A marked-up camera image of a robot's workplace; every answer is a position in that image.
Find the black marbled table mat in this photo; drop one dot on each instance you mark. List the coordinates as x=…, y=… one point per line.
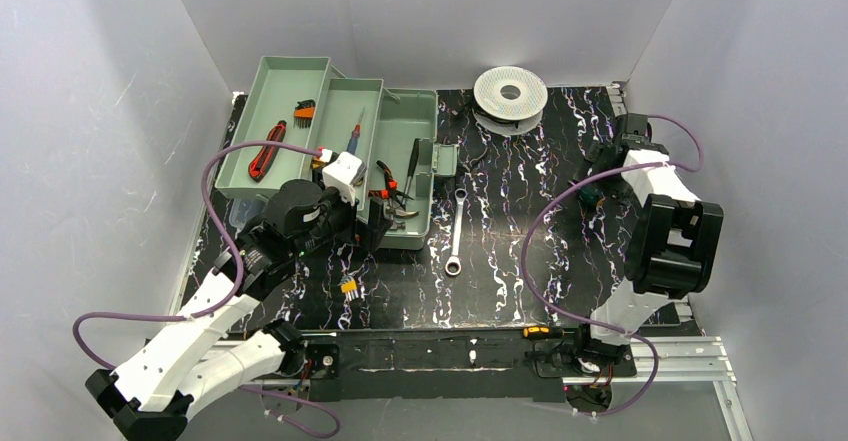
x=521, y=262

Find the red black utility knife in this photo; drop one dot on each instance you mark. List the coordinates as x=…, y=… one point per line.
x=260, y=165

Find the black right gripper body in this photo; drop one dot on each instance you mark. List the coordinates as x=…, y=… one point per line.
x=602, y=162

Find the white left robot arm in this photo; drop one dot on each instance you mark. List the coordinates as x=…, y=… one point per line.
x=154, y=394

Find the yellow black screwdriver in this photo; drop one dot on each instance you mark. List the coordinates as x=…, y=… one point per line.
x=542, y=332

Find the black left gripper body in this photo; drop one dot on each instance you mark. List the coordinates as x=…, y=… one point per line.
x=375, y=219

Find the small yellow bit holder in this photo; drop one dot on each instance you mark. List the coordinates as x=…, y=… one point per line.
x=350, y=289

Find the orange hex key set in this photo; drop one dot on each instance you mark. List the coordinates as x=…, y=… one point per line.
x=304, y=113

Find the silver combination wrench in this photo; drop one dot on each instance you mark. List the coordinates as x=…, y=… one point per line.
x=453, y=264

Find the red handled pliers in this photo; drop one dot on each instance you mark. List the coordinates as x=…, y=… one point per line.
x=390, y=192

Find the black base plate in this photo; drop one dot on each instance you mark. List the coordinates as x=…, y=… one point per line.
x=438, y=364

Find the aluminium frame rail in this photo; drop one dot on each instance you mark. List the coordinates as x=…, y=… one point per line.
x=675, y=359

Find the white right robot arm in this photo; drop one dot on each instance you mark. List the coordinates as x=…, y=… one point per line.
x=674, y=241

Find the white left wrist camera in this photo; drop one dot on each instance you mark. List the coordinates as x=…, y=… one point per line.
x=342, y=171

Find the white filament spool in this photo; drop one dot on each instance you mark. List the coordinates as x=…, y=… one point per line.
x=509, y=100

